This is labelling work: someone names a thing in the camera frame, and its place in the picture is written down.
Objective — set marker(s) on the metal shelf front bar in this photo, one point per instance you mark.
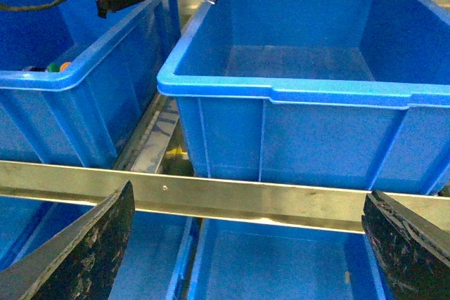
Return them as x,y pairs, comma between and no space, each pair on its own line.
252,202

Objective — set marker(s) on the lower right blue bin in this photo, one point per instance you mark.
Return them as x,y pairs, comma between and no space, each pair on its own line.
236,260

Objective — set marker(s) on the green button lying sideways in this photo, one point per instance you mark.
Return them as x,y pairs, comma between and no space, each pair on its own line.
53,67

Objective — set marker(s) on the right blue plastic bin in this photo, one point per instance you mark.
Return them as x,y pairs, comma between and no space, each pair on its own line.
331,93

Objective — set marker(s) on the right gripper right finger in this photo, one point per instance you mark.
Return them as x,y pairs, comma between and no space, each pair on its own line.
412,252

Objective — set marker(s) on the metal roller rail centre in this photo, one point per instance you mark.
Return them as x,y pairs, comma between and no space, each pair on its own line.
149,142

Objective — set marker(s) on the lower left blue bin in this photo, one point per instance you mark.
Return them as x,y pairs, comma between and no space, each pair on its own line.
155,261

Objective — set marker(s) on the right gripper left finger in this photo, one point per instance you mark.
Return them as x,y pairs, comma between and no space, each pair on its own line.
82,260

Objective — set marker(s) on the blue plastic bin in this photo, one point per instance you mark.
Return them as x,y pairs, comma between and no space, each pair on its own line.
84,115
331,93

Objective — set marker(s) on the left blue plastic bin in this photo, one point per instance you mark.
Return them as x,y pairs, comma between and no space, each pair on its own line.
84,115

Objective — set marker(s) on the orange yellow button lying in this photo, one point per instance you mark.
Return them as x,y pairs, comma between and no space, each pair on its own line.
64,66

